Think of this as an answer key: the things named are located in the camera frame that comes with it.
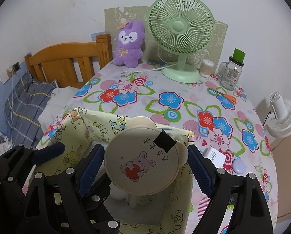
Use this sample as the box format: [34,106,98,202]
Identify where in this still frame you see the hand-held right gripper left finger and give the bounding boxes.
[22,145,105,234]

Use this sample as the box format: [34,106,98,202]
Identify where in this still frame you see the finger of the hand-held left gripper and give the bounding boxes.
[87,188,120,234]
[1,143,65,189]

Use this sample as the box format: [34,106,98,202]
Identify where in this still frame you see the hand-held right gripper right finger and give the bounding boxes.
[187,145,274,234]

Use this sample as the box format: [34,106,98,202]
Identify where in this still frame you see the white charger plug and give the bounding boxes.
[204,147,226,170]

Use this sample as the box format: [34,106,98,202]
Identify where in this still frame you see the lavender oval case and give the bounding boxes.
[231,156,246,175]

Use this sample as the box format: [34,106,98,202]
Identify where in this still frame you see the yellow printed storage box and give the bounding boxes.
[35,107,195,234]

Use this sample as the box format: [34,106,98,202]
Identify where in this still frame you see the white printed garment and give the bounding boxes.
[0,132,11,152]

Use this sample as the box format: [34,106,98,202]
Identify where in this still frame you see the grey plaid blanket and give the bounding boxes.
[4,73,57,143]

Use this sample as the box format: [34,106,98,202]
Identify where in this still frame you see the glass jar mug green lid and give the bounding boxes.
[217,48,246,91]

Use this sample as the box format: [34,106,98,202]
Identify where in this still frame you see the white floor fan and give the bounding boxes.
[267,91,291,137]

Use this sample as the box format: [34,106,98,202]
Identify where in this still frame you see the cotton swab container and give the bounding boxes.
[199,60,214,78]

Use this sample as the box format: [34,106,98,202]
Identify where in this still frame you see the wooden bed headboard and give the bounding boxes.
[24,34,113,89]

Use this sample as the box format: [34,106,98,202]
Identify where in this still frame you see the purple plush toy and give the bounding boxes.
[114,21,146,68]

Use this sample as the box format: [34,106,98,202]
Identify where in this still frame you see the light blue paper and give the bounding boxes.
[91,32,106,42]

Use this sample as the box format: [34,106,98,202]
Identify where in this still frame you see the green desk fan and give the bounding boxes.
[145,0,215,83]

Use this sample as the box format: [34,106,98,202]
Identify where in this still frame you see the thin white cable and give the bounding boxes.
[8,69,14,139]

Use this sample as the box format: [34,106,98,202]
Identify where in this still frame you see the orange handled scissors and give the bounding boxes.
[215,89,237,104]

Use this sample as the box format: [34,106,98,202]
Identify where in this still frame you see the white fan power cable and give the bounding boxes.
[121,63,179,76]

